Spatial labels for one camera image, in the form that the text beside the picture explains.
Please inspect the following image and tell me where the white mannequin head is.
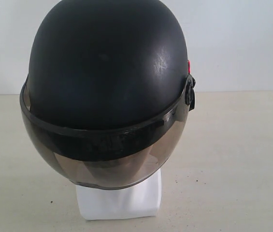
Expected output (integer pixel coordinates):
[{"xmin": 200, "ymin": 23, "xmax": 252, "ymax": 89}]
[{"xmin": 76, "ymin": 169, "xmax": 162, "ymax": 220}]

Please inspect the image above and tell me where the black helmet with visor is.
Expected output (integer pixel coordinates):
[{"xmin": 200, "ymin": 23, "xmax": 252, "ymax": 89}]
[{"xmin": 19, "ymin": 0, "xmax": 195, "ymax": 190}]

